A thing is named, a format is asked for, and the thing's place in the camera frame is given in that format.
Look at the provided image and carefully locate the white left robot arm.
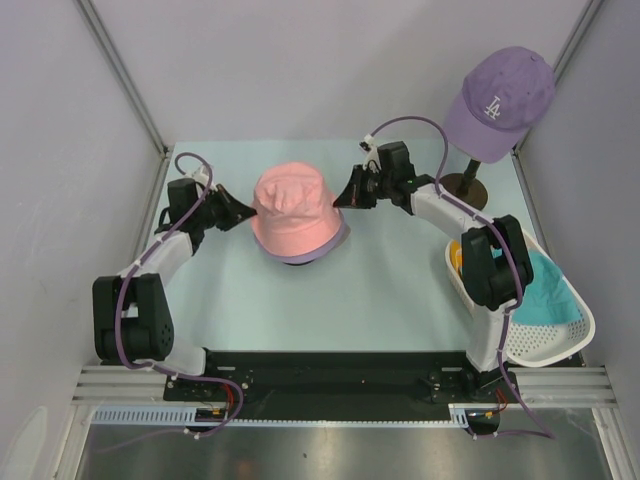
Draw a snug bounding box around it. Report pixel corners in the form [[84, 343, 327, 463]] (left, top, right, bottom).
[[92, 176, 256, 400]]

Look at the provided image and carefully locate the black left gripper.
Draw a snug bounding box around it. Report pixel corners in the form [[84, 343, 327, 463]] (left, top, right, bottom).
[[192, 184, 256, 232]]

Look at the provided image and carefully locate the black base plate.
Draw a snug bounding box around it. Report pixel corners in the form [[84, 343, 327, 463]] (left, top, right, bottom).
[[102, 349, 584, 422]]

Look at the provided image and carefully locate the aluminium frame rail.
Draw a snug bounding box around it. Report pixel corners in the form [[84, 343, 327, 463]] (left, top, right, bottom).
[[73, 0, 171, 401]]

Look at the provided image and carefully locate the purple bucket hat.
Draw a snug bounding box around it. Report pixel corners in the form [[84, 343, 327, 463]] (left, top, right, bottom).
[[254, 223, 347, 264]]

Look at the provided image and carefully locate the grey bucket hat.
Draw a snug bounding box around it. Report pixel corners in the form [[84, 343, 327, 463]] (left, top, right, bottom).
[[340, 225, 351, 242]]

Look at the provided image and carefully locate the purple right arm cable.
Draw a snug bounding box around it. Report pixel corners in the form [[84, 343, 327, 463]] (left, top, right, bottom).
[[369, 116, 556, 441]]

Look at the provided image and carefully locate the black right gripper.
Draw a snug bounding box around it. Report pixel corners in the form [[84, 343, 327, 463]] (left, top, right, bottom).
[[335, 165, 394, 210]]

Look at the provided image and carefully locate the yellow hat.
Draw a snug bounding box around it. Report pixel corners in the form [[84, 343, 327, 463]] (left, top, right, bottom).
[[449, 240, 463, 276]]

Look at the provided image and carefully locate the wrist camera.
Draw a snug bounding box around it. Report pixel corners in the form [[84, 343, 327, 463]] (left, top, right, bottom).
[[188, 166, 214, 186], [359, 134, 378, 163]]

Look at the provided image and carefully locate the purple baseball cap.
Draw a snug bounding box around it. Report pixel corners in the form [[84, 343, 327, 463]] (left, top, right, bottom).
[[443, 46, 555, 164]]

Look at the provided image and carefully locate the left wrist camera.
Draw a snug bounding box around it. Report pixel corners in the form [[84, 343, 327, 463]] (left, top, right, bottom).
[[188, 166, 214, 186]]

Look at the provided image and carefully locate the pink bucket hat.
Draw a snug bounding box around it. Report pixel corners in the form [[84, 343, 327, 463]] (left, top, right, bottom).
[[251, 162, 344, 258]]

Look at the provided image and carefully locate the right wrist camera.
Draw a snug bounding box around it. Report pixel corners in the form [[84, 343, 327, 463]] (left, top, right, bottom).
[[359, 134, 378, 163]]

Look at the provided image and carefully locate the teal cap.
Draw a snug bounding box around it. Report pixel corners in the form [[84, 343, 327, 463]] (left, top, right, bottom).
[[512, 249, 581, 327]]

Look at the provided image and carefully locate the white slotted cable duct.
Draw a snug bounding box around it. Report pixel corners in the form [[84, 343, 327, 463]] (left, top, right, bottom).
[[91, 404, 468, 428]]

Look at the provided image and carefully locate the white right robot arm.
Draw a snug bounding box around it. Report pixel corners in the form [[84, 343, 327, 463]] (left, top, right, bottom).
[[333, 136, 533, 401]]

